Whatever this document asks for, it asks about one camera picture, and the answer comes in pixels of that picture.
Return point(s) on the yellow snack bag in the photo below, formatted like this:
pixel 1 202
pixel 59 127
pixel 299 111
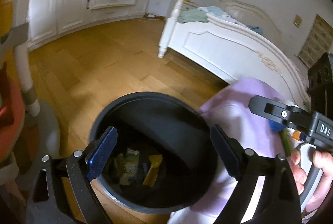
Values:
pixel 152 174

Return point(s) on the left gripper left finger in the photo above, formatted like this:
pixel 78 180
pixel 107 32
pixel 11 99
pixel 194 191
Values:
pixel 83 167

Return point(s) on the beige paper wrapper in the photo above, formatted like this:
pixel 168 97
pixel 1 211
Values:
pixel 129 167

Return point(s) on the white bed frame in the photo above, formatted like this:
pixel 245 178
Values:
pixel 244 48

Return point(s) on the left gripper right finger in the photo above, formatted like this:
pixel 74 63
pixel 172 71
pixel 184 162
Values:
pixel 242 164

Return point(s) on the black trash bin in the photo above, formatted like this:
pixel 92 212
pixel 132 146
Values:
pixel 158 124

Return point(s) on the person right hand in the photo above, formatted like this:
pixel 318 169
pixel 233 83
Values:
pixel 321 160

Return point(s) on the patterned wall hanging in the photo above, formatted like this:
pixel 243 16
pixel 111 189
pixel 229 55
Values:
pixel 318 42

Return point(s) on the purple tablecloth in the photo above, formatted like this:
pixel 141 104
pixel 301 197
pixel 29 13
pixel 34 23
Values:
pixel 229 109

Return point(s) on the pink desk chair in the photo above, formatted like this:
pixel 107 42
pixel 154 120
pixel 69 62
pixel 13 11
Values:
pixel 12 113

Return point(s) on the green blanket on bed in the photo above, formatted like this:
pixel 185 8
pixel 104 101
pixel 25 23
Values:
pixel 192 15

